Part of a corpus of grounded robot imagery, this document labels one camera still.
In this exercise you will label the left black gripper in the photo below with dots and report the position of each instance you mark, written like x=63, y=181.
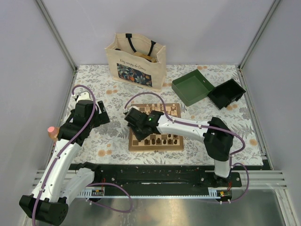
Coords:
x=102, y=117

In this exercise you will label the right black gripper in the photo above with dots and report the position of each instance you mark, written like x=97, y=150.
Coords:
x=139, y=137

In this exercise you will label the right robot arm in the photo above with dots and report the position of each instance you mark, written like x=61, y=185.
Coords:
x=214, y=134

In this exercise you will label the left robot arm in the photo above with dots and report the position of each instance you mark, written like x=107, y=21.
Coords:
x=50, y=199

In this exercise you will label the wooden chess board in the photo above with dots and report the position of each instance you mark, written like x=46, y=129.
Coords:
x=157, y=142

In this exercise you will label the pink capped bottle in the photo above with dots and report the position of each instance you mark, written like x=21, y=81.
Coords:
x=53, y=133

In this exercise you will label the floral table mat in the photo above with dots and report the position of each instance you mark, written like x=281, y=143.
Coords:
x=109, y=143

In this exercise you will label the green open box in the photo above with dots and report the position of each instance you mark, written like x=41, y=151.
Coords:
x=192, y=87

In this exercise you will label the beige printed tote bag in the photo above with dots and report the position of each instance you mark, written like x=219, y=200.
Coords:
x=135, y=59

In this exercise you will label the black plastic bin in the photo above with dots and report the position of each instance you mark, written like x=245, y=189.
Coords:
x=223, y=95

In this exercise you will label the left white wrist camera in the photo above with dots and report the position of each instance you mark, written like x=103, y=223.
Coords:
x=82, y=96

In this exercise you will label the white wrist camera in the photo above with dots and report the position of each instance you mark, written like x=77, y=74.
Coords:
x=82, y=96
x=131, y=107

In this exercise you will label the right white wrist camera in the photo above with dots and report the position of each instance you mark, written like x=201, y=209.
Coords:
x=131, y=107

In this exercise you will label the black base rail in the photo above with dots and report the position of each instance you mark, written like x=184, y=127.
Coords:
x=161, y=180

